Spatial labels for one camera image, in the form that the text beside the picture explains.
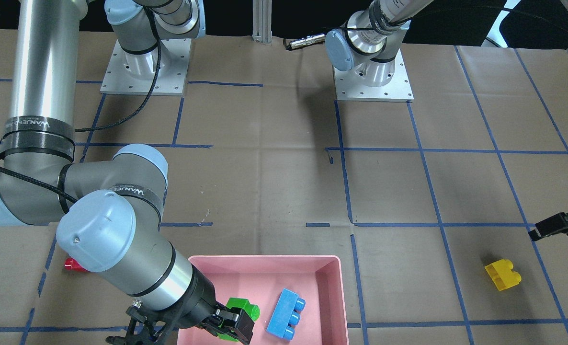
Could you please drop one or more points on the red toy block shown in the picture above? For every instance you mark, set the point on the red toy block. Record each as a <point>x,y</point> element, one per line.
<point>71,264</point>

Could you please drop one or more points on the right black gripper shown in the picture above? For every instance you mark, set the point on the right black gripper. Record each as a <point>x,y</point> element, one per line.
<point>201,298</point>

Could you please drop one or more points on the green toy block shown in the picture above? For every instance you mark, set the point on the green toy block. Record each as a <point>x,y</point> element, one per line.
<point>244,326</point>

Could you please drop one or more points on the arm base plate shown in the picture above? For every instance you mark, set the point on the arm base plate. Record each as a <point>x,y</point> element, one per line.
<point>129,74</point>
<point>373,81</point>

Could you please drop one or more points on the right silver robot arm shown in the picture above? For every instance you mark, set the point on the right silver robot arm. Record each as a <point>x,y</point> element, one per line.
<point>108,212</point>

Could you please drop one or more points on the aluminium frame post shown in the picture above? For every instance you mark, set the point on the aluminium frame post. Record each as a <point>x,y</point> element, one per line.
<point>262,21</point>

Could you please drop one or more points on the pink plastic box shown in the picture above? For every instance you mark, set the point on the pink plastic box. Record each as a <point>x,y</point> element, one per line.
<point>261,278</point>

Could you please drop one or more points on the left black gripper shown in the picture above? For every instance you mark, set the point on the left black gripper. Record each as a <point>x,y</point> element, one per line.
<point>554,225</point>

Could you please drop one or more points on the blue toy block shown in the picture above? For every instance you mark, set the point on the blue toy block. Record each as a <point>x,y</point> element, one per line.
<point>286,315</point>

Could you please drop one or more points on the yellow toy block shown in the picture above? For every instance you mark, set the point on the yellow toy block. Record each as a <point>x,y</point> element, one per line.
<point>502,274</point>

